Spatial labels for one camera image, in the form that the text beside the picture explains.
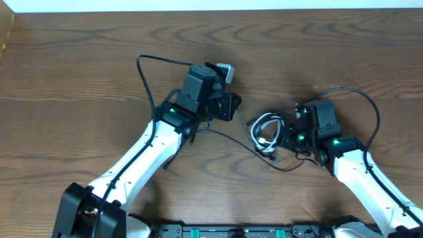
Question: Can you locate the black USB cable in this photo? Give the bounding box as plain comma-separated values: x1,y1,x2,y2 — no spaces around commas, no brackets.
161,107,320,173

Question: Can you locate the white USB cable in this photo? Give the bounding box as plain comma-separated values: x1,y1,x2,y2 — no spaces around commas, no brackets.
250,112,286,153

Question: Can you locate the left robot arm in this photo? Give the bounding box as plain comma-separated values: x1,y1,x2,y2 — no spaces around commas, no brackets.
52,63,241,237

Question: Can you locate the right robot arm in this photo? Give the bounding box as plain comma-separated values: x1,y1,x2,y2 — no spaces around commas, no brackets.
282,100,422,237

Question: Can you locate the right camera cable black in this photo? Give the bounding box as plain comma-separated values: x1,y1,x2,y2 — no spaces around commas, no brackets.
305,87,423,229

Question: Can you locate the camera cable black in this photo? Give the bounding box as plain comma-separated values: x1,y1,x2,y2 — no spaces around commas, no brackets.
90,54,188,237
305,87,423,229

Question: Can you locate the left camera cable black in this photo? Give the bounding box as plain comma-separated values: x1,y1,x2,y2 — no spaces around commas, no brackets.
90,54,188,237

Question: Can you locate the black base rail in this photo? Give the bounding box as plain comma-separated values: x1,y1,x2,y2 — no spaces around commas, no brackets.
125,214,391,238

